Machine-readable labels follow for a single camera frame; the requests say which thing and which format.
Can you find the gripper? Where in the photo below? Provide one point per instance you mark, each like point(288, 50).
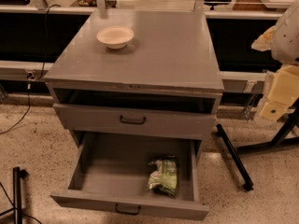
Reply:
point(287, 37)

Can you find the green jalapeno chip bag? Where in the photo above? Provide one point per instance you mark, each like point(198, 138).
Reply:
point(165, 176)

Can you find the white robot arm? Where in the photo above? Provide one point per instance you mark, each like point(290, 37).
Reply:
point(282, 40)

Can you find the grey drawer cabinet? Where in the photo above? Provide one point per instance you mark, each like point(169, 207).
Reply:
point(170, 64)

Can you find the closed grey middle drawer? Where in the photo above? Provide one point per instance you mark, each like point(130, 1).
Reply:
point(159, 123)

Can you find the open grey bottom drawer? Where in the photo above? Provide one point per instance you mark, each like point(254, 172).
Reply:
point(114, 168)

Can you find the black stand base right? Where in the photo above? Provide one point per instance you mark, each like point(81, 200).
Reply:
point(279, 141)

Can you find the white bowl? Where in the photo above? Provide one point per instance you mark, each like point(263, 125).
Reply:
point(115, 37)

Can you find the black stand leg left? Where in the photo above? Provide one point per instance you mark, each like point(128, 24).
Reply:
point(16, 208)

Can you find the black drawer handle middle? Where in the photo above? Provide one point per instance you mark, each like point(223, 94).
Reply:
point(125, 120)

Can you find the black drawer handle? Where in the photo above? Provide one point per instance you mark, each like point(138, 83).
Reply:
point(125, 120)
point(130, 210)

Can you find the black drawer handle bottom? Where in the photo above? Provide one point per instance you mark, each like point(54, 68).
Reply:
point(130, 210)

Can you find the grey barrier rail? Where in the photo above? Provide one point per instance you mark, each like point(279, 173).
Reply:
point(34, 41)

